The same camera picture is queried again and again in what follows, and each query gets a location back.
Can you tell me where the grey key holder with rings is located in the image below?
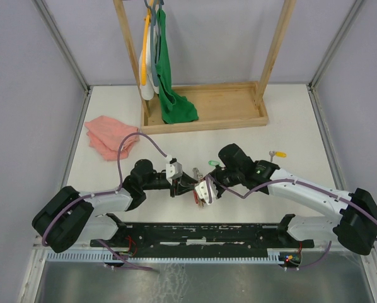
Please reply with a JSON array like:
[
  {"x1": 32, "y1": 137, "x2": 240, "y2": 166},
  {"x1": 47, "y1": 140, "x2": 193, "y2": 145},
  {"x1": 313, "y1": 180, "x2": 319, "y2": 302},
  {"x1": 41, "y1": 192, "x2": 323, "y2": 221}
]
[{"x1": 192, "y1": 167, "x2": 206, "y2": 209}]

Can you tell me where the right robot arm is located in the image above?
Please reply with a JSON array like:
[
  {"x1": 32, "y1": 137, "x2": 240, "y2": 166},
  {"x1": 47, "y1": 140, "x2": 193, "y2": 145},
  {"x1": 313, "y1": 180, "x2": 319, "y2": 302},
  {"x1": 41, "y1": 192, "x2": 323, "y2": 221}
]
[{"x1": 195, "y1": 143, "x2": 377, "y2": 256}]

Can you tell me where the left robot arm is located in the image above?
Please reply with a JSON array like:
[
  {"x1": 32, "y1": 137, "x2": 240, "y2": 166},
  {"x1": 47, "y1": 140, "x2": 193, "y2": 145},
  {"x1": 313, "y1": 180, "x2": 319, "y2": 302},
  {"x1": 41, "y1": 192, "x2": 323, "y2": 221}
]
[{"x1": 32, "y1": 159, "x2": 198, "y2": 253}]

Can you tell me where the green tag key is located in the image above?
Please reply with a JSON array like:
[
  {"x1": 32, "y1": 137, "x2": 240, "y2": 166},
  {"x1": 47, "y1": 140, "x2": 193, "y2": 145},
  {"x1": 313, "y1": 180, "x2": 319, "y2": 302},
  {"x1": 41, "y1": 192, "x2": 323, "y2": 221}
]
[{"x1": 208, "y1": 160, "x2": 219, "y2": 167}]

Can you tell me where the yellow tag key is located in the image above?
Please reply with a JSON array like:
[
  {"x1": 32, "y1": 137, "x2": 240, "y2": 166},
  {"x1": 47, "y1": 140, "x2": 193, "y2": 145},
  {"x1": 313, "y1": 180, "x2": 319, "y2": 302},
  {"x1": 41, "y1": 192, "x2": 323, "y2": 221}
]
[{"x1": 269, "y1": 151, "x2": 287, "y2": 162}]

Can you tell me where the green hanging garment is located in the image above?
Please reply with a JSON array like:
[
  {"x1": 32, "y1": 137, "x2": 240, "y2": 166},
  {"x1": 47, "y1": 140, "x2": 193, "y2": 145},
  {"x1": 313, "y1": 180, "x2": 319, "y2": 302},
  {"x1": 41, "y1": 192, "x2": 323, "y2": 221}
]
[{"x1": 156, "y1": 9, "x2": 199, "y2": 124}]

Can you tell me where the wooden clothes rack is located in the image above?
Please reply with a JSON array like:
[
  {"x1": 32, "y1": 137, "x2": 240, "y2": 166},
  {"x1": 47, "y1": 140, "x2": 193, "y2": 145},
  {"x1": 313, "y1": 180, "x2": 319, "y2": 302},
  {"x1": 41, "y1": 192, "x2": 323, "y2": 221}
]
[{"x1": 112, "y1": 0, "x2": 298, "y2": 136}]

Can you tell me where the pink folded cloth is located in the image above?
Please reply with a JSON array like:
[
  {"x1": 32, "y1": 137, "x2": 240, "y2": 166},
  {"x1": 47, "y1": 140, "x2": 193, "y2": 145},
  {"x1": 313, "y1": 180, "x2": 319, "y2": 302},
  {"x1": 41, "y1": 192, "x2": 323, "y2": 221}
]
[{"x1": 84, "y1": 116, "x2": 139, "y2": 161}]

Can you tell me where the white hanging garment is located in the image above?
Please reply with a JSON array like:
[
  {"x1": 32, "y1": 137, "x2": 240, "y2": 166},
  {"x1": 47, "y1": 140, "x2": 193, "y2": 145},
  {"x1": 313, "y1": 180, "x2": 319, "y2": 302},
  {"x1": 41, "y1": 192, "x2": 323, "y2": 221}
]
[{"x1": 139, "y1": 31, "x2": 160, "y2": 100}]

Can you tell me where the yellow clothes hanger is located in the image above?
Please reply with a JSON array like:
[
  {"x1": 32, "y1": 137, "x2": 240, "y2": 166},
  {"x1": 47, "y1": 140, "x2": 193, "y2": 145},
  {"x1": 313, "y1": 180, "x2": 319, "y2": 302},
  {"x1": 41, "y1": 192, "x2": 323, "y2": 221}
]
[{"x1": 140, "y1": 8, "x2": 153, "y2": 86}]

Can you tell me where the grey clothes hanger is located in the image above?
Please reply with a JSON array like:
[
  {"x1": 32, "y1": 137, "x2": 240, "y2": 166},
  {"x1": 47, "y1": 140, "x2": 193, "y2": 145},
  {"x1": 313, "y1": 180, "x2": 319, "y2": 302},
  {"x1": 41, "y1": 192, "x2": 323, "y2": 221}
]
[{"x1": 139, "y1": 1, "x2": 160, "y2": 100}]

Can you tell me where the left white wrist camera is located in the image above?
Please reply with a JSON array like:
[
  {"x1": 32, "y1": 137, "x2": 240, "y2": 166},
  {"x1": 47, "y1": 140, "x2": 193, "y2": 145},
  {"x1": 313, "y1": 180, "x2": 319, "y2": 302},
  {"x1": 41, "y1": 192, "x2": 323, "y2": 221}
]
[{"x1": 165, "y1": 155, "x2": 183, "y2": 182}]

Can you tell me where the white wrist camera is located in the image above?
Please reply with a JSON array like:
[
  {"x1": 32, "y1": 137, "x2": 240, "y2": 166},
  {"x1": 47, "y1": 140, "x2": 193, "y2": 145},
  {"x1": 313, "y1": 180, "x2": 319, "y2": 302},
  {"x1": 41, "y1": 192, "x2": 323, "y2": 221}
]
[
  {"x1": 165, "y1": 155, "x2": 183, "y2": 182},
  {"x1": 200, "y1": 179, "x2": 217, "y2": 205}
]

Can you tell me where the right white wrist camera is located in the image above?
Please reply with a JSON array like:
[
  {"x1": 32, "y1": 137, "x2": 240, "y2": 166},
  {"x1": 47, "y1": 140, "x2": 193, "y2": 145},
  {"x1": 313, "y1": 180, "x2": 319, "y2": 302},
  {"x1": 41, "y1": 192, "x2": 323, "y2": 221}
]
[{"x1": 200, "y1": 179, "x2": 217, "y2": 205}]

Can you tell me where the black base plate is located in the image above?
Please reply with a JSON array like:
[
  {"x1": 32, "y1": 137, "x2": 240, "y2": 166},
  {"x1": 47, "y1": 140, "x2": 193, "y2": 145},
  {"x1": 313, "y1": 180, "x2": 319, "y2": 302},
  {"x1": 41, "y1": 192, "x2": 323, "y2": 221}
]
[{"x1": 105, "y1": 222, "x2": 315, "y2": 259}]

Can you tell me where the grey cable duct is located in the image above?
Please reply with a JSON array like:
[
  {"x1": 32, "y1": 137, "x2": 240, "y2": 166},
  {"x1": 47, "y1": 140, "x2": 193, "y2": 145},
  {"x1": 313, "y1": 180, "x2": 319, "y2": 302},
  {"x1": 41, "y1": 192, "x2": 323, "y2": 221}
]
[{"x1": 46, "y1": 247, "x2": 293, "y2": 263}]

